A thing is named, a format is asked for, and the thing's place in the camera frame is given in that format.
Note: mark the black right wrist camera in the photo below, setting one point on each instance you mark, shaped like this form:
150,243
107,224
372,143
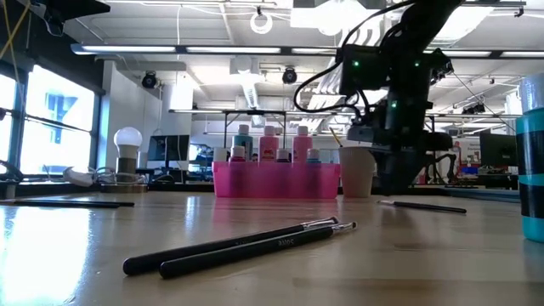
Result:
361,70

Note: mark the black metal station frame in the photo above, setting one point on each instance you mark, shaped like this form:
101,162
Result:
255,112
433,127

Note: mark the black computer monitor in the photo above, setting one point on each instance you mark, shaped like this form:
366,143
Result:
168,148
498,149

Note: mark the large pink paint bottle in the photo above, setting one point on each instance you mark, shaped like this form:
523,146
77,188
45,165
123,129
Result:
302,146
269,146

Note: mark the white bulb table lamp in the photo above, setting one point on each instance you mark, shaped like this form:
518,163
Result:
127,138

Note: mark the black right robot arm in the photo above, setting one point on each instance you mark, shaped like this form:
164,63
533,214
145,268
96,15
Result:
429,21

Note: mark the small white box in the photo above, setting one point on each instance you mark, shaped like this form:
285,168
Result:
221,154

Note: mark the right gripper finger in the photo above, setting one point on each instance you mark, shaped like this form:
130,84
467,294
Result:
399,174

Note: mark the black background robot arm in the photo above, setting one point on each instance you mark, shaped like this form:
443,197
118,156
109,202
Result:
448,162

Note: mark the black ceiling camera rig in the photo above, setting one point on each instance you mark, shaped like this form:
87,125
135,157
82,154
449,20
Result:
444,68

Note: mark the black dome ceiling camera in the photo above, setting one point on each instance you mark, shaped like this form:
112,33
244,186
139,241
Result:
149,80
289,75

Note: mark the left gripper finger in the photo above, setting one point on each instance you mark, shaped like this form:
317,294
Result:
85,8

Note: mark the pink plastic bin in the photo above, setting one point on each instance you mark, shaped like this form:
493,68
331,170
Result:
276,183

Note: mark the small light teal paint bottle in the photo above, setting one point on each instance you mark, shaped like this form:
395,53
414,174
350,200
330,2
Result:
533,231

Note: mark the black beam with light strips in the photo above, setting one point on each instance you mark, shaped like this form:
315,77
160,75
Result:
234,49

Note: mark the beige ribbed cup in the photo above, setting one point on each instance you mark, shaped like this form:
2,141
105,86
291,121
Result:
356,174

